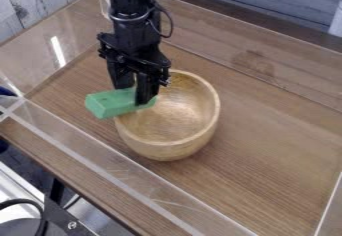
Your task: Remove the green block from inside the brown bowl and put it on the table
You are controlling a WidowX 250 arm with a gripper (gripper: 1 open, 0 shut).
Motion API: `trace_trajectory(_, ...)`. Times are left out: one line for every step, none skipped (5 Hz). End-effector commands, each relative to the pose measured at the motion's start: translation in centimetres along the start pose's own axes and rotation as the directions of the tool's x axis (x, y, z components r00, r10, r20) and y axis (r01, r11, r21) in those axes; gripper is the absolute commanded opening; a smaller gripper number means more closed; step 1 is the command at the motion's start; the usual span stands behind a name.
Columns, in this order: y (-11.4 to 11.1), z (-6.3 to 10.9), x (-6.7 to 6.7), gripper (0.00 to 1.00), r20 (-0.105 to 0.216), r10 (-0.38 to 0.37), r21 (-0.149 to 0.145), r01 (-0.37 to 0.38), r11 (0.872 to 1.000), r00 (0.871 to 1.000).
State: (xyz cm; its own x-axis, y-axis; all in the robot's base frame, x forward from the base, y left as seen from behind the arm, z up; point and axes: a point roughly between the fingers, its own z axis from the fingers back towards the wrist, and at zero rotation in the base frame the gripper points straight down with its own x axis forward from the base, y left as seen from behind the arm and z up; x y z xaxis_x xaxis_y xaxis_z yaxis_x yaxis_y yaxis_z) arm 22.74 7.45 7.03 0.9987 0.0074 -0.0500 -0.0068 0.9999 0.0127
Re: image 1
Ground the clear acrylic front barrier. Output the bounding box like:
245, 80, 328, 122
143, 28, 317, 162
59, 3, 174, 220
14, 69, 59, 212
0, 76, 257, 236

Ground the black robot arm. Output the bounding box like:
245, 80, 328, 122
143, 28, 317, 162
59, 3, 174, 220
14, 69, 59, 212
98, 0, 173, 106

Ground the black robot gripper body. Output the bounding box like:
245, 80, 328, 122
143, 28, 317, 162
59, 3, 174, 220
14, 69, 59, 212
98, 14, 171, 86

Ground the green rectangular block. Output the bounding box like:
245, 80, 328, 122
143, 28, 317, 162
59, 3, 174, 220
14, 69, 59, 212
85, 87, 157, 119

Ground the clear acrylic corner bracket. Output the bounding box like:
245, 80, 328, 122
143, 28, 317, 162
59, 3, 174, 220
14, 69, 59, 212
99, 0, 111, 19

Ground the black cable lower left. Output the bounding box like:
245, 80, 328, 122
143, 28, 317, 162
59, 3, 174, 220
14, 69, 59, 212
0, 198, 50, 236

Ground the white object at right edge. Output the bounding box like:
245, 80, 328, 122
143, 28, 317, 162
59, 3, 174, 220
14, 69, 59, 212
329, 0, 342, 37

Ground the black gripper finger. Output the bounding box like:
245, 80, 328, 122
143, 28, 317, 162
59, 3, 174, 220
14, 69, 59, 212
107, 61, 135, 89
135, 73, 159, 106

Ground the black metal table leg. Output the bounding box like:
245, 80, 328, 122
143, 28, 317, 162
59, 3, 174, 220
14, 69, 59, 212
50, 179, 66, 205

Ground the light wooden bowl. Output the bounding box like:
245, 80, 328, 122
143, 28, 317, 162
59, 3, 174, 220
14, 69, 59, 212
114, 70, 221, 161

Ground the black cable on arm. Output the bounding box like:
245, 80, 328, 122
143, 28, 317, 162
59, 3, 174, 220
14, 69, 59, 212
146, 0, 175, 40

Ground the blue object at left edge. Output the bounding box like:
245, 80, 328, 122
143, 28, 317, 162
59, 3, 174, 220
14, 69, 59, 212
0, 86, 18, 96

